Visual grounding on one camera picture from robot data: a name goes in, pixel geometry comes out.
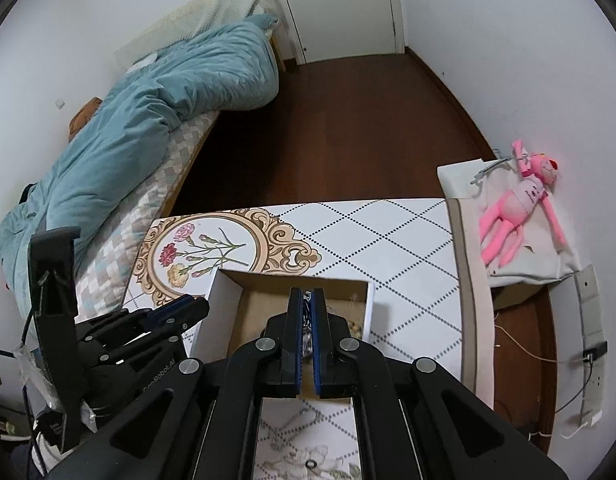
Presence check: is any pink plush toy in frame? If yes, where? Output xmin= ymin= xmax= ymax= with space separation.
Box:
xmin=480 ymin=140 xmax=569 ymax=267

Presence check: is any cream blanket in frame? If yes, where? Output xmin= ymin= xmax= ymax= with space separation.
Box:
xmin=115 ymin=0 xmax=277 ymax=67

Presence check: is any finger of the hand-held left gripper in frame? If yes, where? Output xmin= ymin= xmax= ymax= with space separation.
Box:
xmin=77 ymin=294 xmax=198 ymax=348
xmin=95 ymin=298 xmax=211 ymax=367

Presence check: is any blue duvet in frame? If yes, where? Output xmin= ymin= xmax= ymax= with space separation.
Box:
xmin=0 ymin=15 xmax=280 ymax=317

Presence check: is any brown pillow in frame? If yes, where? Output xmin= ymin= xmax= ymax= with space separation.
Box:
xmin=68 ymin=97 xmax=103 ymax=144

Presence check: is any bed with checkered sheet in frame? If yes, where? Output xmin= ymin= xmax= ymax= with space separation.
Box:
xmin=70 ymin=109 xmax=230 ymax=322

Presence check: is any clear plastic bag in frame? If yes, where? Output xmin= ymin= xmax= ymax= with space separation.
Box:
xmin=17 ymin=344 xmax=100 ymax=433

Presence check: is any black flat panel stand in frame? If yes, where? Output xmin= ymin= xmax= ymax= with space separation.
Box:
xmin=27 ymin=227 xmax=90 ymax=454

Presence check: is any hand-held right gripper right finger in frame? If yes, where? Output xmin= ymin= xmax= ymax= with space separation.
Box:
xmin=310 ymin=287 xmax=570 ymax=480

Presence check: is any white cable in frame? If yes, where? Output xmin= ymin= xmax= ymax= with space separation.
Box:
xmin=492 ymin=324 xmax=585 ymax=364

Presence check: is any white door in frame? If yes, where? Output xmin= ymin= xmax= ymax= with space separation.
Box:
xmin=261 ymin=0 xmax=407 ymax=66

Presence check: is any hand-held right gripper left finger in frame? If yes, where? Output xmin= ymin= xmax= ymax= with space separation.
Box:
xmin=49 ymin=287 xmax=305 ymax=480

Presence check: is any white cardboard box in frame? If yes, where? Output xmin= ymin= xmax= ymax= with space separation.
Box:
xmin=190 ymin=268 xmax=377 ymax=402

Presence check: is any white tote bag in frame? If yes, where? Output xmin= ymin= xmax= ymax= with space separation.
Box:
xmin=436 ymin=158 xmax=582 ymax=289

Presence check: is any silver chain jewelry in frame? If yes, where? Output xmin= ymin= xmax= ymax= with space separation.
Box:
xmin=302 ymin=296 xmax=314 ymax=362

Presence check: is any thin silver necklace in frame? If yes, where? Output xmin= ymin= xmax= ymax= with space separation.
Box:
xmin=260 ymin=406 xmax=357 ymax=462

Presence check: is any white power strip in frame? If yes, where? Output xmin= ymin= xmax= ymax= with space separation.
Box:
xmin=574 ymin=264 xmax=608 ymax=427

